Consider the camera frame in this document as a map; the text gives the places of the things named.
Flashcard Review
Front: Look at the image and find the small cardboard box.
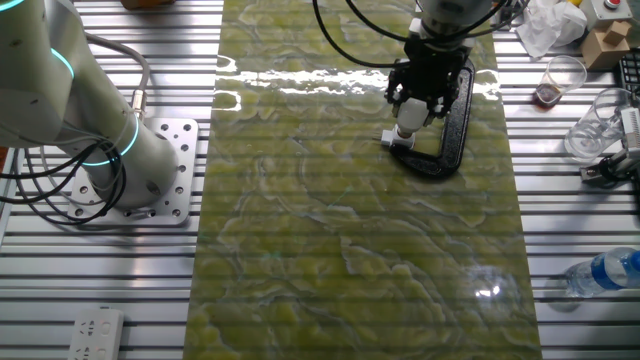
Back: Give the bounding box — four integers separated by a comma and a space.
580, 27, 632, 71

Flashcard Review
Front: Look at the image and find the thick grey robot cable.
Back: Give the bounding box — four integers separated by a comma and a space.
84, 32, 151, 121

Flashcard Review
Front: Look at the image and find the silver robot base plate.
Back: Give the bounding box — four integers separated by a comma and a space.
67, 117, 200, 227

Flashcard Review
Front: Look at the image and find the black keyboard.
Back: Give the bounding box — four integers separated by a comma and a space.
618, 52, 640, 96

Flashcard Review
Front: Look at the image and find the white light bulb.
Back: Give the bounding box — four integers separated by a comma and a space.
394, 97, 431, 137

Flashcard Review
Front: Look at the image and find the plastic cup with brown liquid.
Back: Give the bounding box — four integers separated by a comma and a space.
530, 54, 589, 110

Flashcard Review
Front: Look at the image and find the thin black base cable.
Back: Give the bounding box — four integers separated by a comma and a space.
0, 139, 129, 226

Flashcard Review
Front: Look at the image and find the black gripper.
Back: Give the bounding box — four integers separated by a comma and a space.
384, 39, 474, 119

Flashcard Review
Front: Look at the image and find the green marble pattern mat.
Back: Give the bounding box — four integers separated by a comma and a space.
182, 0, 544, 360

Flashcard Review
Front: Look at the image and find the light wooden block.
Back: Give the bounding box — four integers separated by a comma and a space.
602, 19, 634, 47

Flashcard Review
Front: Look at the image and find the white power strip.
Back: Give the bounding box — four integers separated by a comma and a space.
67, 307, 125, 360

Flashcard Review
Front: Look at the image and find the water bottle with blue cap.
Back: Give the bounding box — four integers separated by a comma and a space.
563, 247, 640, 300

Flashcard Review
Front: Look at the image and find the grey emergency stop box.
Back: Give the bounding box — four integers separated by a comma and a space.
579, 0, 634, 31

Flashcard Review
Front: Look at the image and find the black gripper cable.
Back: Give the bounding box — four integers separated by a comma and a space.
312, 0, 531, 69

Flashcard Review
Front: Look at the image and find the black C-clamp with steel screw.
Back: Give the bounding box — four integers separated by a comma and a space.
387, 57, 476, 180

